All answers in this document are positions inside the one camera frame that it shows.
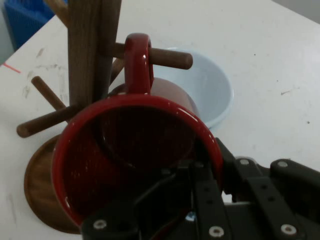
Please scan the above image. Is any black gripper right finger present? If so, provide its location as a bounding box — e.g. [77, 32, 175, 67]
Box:
[215, 136, 320, 240]

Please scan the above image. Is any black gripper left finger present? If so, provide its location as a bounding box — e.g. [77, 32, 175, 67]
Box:
[81, 159, 235, 240]

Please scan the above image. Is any brown wooden mug tree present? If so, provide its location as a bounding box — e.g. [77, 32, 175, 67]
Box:
[16, 0, 194, 235]

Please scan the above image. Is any blue bowl white inside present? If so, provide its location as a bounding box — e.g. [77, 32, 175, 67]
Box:
[149, 47, 235, 131]

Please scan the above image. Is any red enamel mug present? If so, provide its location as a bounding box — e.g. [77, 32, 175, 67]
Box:
[51, 32, 225, 227]

